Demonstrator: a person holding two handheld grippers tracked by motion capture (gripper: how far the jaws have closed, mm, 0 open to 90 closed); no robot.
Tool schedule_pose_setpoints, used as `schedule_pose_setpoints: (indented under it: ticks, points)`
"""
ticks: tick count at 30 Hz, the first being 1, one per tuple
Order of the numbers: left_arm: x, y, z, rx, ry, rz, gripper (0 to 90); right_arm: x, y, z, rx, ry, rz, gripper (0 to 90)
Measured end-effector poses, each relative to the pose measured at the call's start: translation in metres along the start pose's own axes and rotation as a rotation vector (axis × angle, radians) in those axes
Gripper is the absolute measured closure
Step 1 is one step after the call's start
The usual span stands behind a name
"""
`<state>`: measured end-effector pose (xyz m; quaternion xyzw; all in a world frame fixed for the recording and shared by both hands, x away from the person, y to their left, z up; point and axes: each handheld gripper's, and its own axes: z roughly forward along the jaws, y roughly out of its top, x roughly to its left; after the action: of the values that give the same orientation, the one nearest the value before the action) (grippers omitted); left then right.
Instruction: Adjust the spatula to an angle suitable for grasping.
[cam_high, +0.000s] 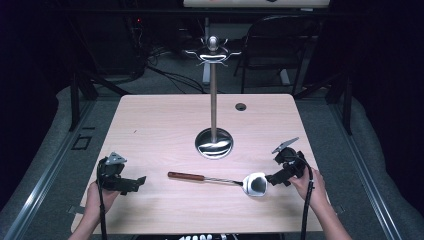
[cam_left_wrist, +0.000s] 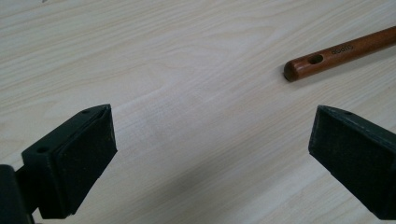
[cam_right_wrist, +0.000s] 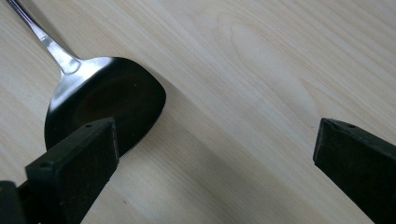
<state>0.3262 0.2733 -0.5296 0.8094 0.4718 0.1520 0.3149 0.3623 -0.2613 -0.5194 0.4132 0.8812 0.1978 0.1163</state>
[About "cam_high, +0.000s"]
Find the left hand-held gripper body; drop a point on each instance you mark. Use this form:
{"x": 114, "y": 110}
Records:
{"x": 110, "y": 168}

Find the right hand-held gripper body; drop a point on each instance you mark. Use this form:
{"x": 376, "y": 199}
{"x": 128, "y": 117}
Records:
{"x": 291, "y": 163}

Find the metal utensil stand with hooks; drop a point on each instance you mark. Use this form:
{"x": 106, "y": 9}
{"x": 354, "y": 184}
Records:
{"x": 213, "y": 143}

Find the person's right hand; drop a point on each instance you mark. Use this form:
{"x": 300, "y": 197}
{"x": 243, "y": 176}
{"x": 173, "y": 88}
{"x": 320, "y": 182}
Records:
{"x": 310, "y": 188}

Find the person's left hand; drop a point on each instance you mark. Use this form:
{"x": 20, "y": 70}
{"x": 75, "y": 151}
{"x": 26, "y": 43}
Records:
{"x": 98, "y": 200}

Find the black metal stand leg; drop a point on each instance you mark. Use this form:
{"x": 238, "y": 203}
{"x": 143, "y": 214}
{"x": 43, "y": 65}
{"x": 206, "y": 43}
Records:
{"x": 75, "y": 100}
{"x": 346, "y": 103}

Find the black folding chair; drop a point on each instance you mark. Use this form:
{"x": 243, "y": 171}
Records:
{"x": 276, "y": 50}

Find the metal floor rail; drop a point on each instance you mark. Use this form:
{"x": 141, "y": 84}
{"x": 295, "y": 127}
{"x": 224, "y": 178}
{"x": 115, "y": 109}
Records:
{"x": 43, "y": 183}
{"x": 363, "y": 176}

